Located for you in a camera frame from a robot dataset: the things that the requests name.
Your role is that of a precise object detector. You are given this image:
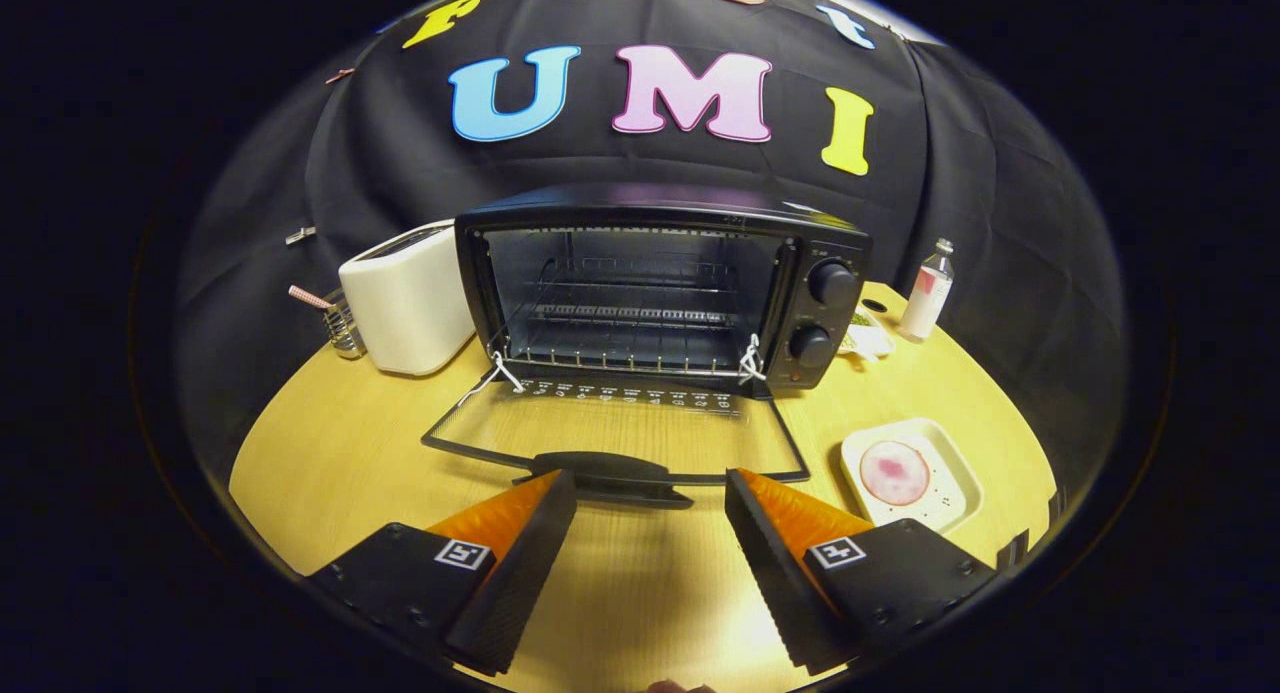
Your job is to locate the white toaster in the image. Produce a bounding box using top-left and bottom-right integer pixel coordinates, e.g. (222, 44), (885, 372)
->
(338, 220), (477, 377)

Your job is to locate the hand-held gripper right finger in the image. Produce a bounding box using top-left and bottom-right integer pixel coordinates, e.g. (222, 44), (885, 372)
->
(724, 467), (1001, 676)

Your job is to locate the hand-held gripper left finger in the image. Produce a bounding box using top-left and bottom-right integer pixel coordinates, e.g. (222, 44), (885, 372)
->
(305, 468), (579, 677)

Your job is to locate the divided white bean dish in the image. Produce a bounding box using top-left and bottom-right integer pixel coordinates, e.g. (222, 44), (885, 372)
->
(838, 308), (896, 362)

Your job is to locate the cream square plate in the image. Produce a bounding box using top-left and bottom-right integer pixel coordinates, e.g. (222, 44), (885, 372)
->
(840, 417), (984, 534)

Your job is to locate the clear plastic bottle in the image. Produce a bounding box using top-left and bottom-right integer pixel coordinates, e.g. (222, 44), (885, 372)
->
(897, 238), (956, 344)

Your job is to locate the pink ham slice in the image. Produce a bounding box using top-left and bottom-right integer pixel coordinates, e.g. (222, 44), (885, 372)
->
(859, 440), (933, 507)

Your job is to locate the metal wire holder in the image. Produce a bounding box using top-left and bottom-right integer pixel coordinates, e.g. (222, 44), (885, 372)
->
(322, 291), (367, 361)

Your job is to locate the black toaster oven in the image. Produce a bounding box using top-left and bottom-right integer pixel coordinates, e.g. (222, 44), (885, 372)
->
(420, 183), (873, 511)

